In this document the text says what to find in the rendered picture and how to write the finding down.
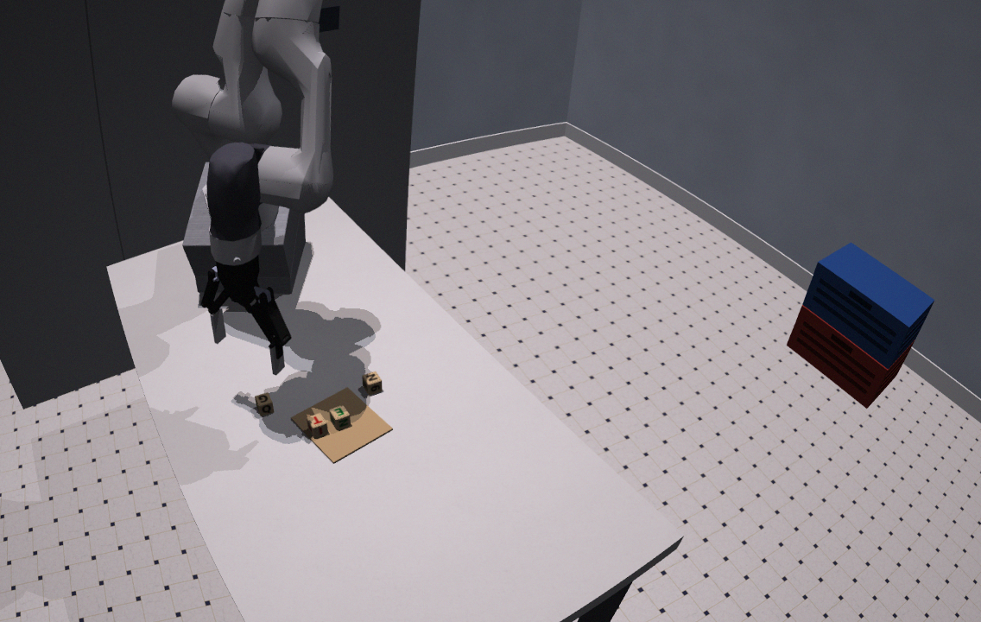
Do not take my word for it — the tan square mat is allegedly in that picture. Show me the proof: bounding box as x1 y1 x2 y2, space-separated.
291 387 393 464

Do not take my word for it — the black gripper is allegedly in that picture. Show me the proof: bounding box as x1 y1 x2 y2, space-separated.
201 256 291 375

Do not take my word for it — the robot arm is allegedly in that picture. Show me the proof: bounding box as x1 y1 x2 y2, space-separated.
172 0 333 265

